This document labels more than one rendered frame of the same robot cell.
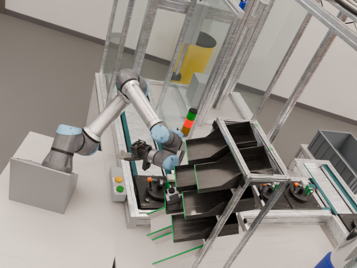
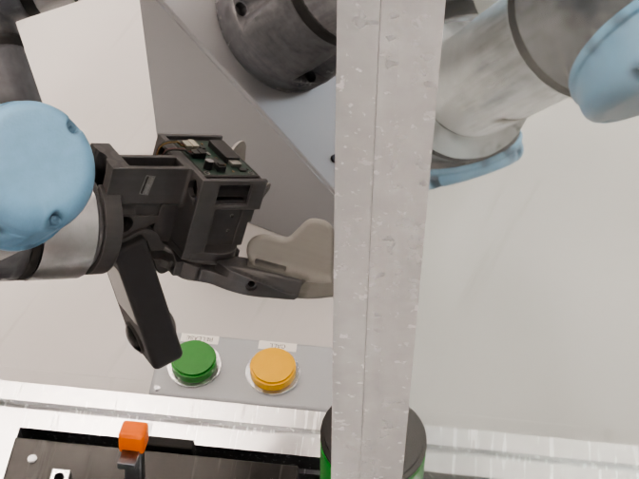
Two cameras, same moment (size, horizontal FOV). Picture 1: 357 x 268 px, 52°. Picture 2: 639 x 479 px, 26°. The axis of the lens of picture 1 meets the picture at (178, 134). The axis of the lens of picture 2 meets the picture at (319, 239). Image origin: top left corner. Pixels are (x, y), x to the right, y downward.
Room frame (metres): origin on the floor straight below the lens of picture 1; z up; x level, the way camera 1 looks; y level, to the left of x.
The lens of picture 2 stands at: (1.86, -0.33, 1.97)
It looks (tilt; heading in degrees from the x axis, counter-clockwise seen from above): 50 degrees down; 124
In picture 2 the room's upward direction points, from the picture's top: straight up
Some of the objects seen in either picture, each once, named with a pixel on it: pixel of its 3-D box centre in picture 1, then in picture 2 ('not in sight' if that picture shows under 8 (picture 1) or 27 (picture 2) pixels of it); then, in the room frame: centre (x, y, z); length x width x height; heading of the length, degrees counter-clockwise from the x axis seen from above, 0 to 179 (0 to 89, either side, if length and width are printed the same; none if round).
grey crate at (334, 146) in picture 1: (346, 161); not in sight; (2.95, -1.55, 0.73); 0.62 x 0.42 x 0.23; 27
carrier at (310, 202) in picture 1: (302, 190); not in sight; (1.92, -0.89, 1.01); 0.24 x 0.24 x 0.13; 27
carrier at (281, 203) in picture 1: (271, 189); not in sight; (1.81, -0.68, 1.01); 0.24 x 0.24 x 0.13; 27
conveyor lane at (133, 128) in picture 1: (150, 161); not in sight; (1.74, 0.10, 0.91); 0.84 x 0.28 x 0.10; 27
